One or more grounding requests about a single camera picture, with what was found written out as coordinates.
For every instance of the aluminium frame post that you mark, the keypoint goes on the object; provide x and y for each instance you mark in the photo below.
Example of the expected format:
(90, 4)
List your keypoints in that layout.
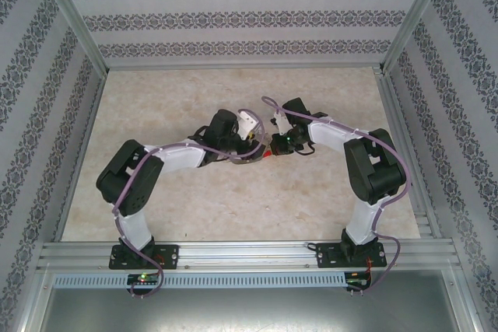
(416, 17)
(74, 21)

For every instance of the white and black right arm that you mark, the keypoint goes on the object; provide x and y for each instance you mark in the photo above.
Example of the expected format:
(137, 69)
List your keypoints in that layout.
(330, 137)

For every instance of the aluminium mounting rail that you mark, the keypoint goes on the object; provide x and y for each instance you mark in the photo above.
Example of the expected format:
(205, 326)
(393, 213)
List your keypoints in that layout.
(241, 256)

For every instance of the small controller board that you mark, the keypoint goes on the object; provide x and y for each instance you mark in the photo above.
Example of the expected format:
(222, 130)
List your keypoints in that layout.
(144, 278)
(356, 279)

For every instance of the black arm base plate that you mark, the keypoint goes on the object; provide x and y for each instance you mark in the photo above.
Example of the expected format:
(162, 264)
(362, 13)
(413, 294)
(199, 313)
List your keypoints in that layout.
(171, 256)
(325, 256)

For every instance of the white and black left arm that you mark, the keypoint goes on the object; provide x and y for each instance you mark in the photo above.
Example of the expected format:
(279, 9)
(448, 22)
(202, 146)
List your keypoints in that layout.
(175, 155)

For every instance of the red-headed key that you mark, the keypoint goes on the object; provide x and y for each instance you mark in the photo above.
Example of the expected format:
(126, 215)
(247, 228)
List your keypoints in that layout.
(268, 154)

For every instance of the grey metal sheet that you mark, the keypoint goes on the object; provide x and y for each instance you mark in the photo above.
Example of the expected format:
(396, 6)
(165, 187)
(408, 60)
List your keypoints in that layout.
(249, 308)

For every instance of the aluminium side rail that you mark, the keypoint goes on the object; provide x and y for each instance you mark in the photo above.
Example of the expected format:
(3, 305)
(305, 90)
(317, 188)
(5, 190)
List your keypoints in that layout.
(391, 106)
(85, 145)

